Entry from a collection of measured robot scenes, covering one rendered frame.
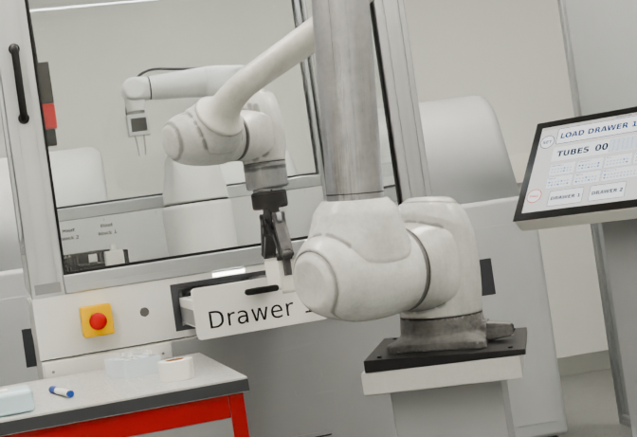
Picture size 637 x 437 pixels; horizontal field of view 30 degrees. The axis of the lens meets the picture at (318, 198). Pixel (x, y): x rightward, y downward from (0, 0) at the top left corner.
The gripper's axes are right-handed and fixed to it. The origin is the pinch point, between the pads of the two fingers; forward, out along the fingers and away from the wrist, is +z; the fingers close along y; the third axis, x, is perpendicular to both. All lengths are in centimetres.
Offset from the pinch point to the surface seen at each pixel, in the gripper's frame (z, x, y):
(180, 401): 17.4, 26.4, -17.5
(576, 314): 61, -232, 337
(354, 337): 18, -26, 43
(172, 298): 1.4, 17.7, 42.6
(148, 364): 12.9, 28.4, 13.0
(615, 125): -25, -93, 20
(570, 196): -9, -78, 19
